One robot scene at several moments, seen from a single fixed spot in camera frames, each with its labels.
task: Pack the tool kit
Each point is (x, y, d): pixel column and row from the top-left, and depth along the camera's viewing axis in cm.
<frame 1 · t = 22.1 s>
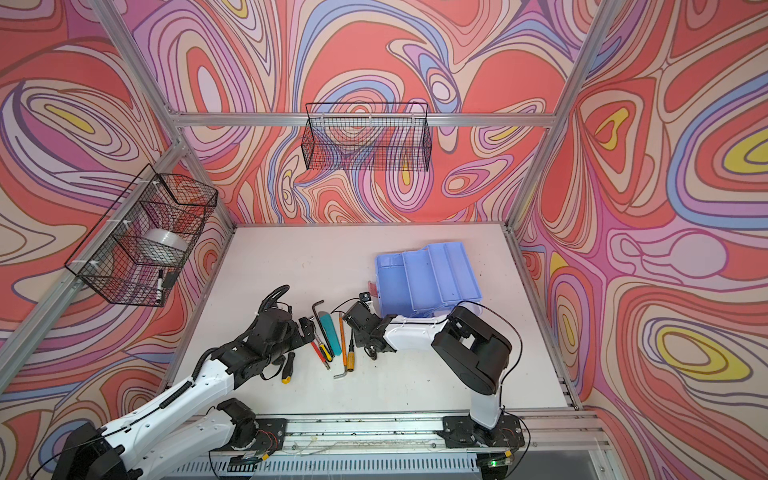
left hand: (306, 327, 84), fingers open
right hand: (369, 335, 92), fingers open
white and blue tool box: (427, 282, 94), point 10 cm above the table
teal utility knife: (330, 331, 92), on the table
orange handled screwdriver: (343, 339, 90), point 2 cm above the table
red handled screwdriver: (323, 360, 86), point 2 cm above the table
black yellow ratchet wrench: (324, 349, 88), point 2 cm above the table

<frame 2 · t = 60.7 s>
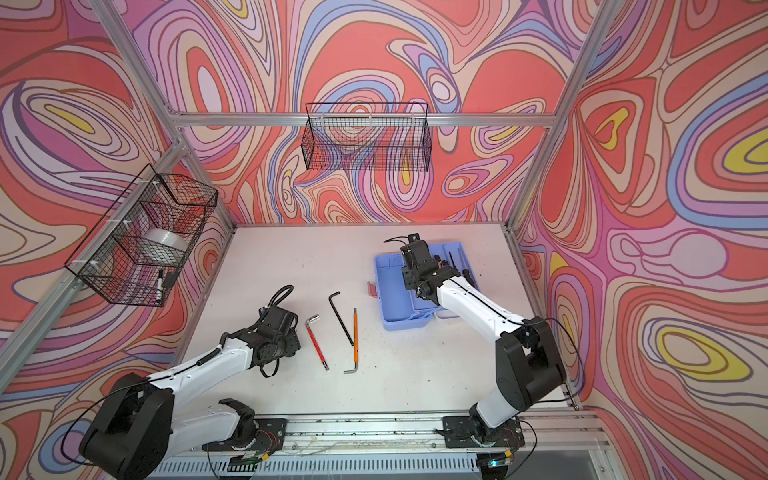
left hand: (293, 341, 89), fingers open
right hand: (420, 275, 89), fingers open
black hex key: (338, 318, 95), on the table
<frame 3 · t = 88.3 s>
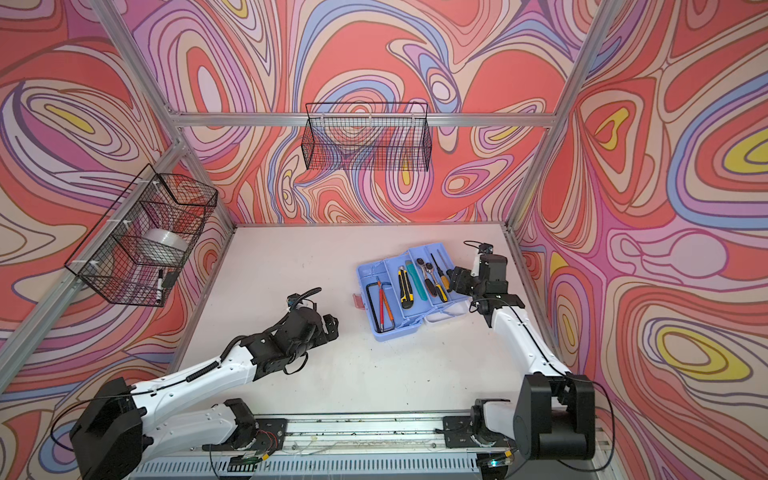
left hand: (331, 325, 84), fingers open
right hand: (463, 280, 88), fingers open
orange handled screwdriver: (386, 302, 98), point 2 cm above the table
red handled screwdriver: (382, 307, 98), on the table
black red ratchet wrench: (427, 282, 90), point 13 cm above the table
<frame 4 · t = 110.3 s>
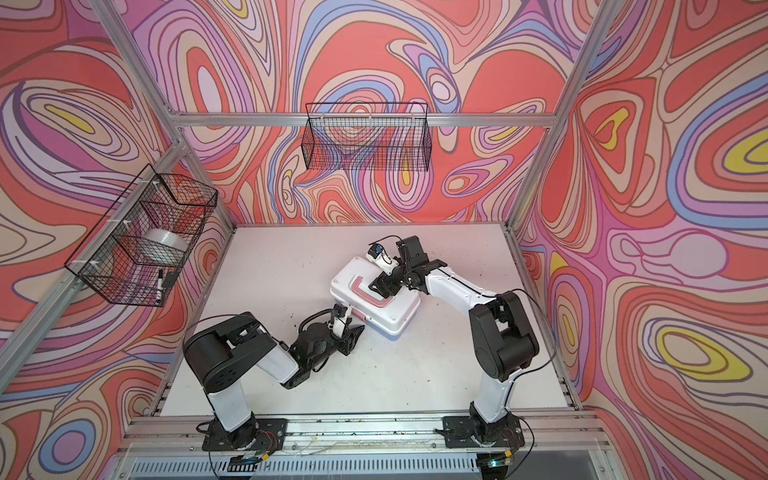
left hand: (361, 323, 90), fingers open
right hand: (382, 284, 92), fingers open
white and blue tool box: (388, 315, 83), point 13 cm above the table
